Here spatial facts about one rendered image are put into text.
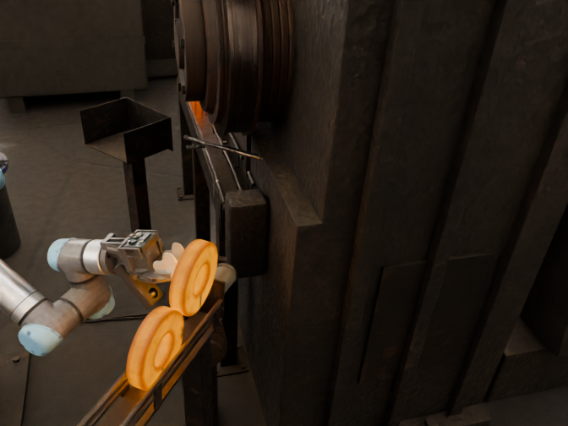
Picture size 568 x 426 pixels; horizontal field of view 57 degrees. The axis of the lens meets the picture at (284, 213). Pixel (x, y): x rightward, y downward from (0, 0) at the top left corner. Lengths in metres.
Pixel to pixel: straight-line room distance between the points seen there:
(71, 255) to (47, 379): 0.88
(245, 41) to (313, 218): 0.41
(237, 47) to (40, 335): 0.72
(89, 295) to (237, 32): 0.66
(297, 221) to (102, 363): 1.12
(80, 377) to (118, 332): 0.22
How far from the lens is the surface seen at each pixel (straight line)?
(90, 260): 1.17
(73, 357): 2.06
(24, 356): 2.09
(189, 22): 1.25
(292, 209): 1.14
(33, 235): 2.69
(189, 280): 1.02
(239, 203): 1.29
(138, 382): 1.01
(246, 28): 1.18
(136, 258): 1.09
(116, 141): 2.09
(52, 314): 1.21
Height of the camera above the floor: 1.50
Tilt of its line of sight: 34 degrees down
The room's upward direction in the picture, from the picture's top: 4 degrees clockwise
